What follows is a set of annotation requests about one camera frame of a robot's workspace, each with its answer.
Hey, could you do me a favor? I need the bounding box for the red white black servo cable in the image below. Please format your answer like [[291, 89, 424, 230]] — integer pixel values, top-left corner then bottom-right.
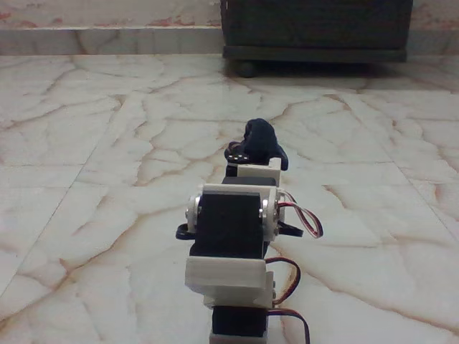
[[277, 189, 323, 239]]

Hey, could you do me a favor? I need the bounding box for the small dark blue object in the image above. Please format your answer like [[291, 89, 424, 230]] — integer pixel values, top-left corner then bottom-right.
[[242, 118, 290, 170]]

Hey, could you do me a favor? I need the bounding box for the black cabinet caster wheel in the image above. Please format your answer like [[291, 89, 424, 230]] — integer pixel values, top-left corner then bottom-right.
[[235, 61, 257, 79]]

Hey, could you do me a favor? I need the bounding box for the dark wooden cabinet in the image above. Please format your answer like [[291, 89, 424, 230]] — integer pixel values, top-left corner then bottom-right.
[[219, 0, 414, 65]]

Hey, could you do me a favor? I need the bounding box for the red black brown servo cable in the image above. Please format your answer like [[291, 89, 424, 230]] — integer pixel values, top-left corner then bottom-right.
[[264, 257, 311, 344]]

